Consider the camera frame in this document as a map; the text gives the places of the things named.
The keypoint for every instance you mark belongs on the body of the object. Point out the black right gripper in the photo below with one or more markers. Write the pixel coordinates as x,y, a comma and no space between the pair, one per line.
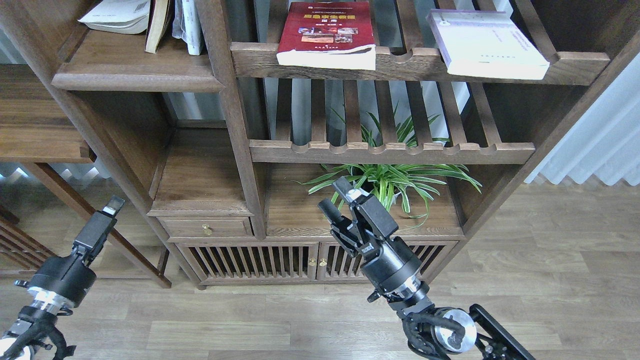
387,261

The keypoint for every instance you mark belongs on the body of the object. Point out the dark wooden bookshelf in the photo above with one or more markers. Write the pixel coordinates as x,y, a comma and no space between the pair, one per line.
216,138

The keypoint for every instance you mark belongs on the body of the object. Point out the white lavender book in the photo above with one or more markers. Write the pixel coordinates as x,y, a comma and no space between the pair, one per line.
485,44

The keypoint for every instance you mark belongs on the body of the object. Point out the yellow green book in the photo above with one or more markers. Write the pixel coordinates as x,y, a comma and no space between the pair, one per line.
119,16

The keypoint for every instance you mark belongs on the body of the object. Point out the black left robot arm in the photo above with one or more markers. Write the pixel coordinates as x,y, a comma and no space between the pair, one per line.
34,328

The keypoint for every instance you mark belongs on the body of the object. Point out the white curtain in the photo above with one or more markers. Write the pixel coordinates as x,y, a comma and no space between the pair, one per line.
605,141

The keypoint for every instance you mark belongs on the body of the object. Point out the red cover book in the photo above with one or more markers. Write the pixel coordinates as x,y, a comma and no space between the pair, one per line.
328,35

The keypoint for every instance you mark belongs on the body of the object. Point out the brass drawer knob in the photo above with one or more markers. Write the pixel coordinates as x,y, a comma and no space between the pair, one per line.
207,230

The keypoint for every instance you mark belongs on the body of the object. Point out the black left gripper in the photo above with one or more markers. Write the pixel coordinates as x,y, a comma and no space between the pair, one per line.
67,280

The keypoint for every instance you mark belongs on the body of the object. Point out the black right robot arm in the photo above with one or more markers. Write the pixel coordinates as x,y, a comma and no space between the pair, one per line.
432,332

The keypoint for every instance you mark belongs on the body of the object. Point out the tan upright book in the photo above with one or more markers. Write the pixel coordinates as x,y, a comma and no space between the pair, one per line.
160,16

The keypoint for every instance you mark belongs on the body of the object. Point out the green spider plant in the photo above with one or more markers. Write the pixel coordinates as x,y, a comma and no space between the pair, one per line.
391,181

